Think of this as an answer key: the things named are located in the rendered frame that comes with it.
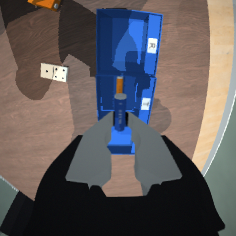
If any white domino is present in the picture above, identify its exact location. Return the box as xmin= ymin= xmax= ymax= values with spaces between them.
xmin=41 ymin=63 xmax=69 ymax=82

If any blue rack of three bins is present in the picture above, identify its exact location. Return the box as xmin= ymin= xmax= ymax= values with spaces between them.
xmin=96 ymin=9 xmax=163 ymax=155

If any blue aa battery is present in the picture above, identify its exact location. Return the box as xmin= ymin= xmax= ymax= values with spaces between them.
xmin=114 ymin=93 xmax=127 ymax=132

